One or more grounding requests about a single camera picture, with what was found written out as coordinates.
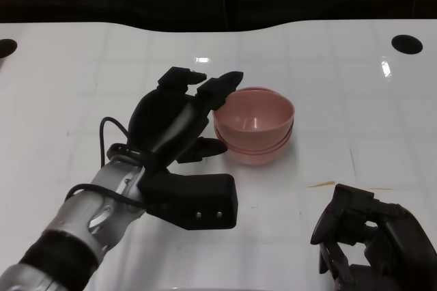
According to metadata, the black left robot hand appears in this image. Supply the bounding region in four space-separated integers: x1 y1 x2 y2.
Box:
128 66 245 172

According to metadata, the black round table grommet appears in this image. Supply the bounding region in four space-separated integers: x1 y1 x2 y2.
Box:
0 38 18 59
391 34 423 55

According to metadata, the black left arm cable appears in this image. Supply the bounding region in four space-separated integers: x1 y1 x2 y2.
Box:
64 116 151 210

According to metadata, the pink plastic bowl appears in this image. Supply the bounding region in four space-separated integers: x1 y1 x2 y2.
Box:
221 139 291 168
212 86 295 143
214 126 294 154

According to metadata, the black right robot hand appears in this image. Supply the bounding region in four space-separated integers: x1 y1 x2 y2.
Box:
310 183 431 291

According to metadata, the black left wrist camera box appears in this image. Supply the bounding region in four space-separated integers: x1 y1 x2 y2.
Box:
138 171 237 231

